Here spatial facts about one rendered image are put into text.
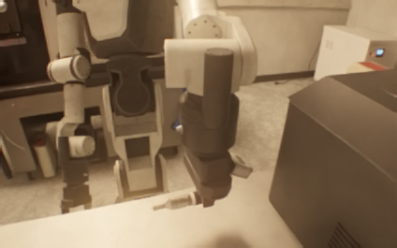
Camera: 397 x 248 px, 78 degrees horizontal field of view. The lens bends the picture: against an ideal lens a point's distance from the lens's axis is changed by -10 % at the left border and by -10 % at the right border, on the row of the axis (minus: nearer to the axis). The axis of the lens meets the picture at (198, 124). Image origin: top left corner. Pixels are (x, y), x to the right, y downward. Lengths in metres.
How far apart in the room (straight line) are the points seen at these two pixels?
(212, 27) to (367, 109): 0.25
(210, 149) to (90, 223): 0.31
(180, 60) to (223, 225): 0.35
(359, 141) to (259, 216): 0.28
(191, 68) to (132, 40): 0.46
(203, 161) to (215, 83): 0.14
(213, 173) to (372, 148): 0.22
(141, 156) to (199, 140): 0.65
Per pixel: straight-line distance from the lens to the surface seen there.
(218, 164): 0.41
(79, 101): 0.97
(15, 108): 1.91
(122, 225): 0.58
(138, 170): 0.99
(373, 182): 0.39
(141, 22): 0.79
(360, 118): 0.41
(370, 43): 3.29
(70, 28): 0.99
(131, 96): 0.80
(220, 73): 0.31
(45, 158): 2.15
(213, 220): 0.57
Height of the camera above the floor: 1.34
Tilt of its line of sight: 31 degrees down
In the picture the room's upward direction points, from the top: 1 degrees clockwise
